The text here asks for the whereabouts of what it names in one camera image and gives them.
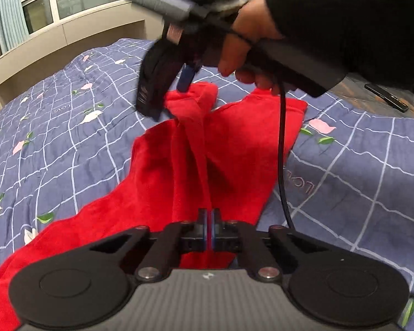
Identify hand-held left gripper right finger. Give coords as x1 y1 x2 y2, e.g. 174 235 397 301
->
211 209 327 281

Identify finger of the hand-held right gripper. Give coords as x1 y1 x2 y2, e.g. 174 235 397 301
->
177 63 197 92
136 39 184 122

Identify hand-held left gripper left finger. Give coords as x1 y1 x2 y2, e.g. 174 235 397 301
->
89 209 212 281

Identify red pants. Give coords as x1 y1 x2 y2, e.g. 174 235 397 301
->
0 82 309 331

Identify person's right forearm black sleeve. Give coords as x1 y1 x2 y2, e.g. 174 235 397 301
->
263 0 414 95

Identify person's right hand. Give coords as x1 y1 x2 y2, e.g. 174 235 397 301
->
217 0 288 96

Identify beige headboard shelf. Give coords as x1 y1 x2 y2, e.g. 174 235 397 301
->
0 0 166 111

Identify blue checked floral blanket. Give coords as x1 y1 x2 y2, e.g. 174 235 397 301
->
0 38 414 331

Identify light blue curtain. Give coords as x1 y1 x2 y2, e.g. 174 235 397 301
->
0 0 32 55

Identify black phone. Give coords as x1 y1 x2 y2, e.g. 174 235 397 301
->
364 83 410 113

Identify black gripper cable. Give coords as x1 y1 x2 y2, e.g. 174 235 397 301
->
190 9 296 231

